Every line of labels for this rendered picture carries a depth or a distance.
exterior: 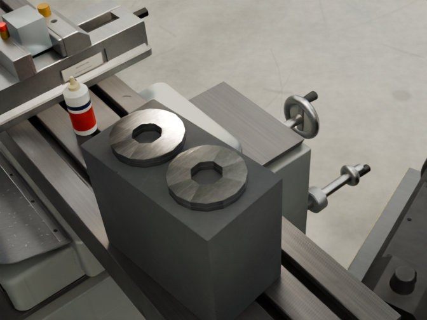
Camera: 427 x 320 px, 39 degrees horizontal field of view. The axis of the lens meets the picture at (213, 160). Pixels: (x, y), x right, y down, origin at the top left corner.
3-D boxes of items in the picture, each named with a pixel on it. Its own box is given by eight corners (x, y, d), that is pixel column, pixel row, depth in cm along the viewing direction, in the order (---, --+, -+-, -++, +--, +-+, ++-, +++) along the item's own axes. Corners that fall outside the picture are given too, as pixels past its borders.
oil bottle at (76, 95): (90, 117, 106) (76, 65, 98) (101, 129, 104) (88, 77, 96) (70, 127, 105) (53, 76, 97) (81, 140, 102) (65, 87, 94)
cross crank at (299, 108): (297, 116, 158) (298, 79, 149) (330, 139, 151) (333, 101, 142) (250, 144, 151) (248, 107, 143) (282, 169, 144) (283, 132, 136)
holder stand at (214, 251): (169, 193, 92) (152, 88, 78) (282, 275, 80) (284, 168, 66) (107, 241, 86) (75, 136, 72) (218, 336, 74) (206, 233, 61)
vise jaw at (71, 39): (58, 20, 117) (53, 1, 114) (92, 45, 110) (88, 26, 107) (30, 32, 114) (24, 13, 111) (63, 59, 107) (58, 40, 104)
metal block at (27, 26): (37, 33, 112) (27, 4, 107) (53, 46, 108) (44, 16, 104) (11, 44, 109) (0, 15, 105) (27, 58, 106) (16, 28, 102)
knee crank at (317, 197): (358, 164, 156) (361, 147, 152) (377, 176, 153) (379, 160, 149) (296, 207, 148) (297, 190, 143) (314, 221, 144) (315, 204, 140)
